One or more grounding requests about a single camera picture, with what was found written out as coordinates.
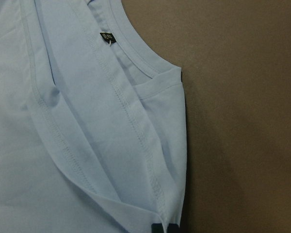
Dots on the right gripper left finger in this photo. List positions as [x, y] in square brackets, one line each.
[157, 228]

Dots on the light blue t-shirt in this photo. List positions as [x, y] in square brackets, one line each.
[92, 137]

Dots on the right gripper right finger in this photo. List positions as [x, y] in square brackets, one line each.
[173, 228]

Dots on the black neck label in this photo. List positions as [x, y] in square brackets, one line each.
[108, 38]

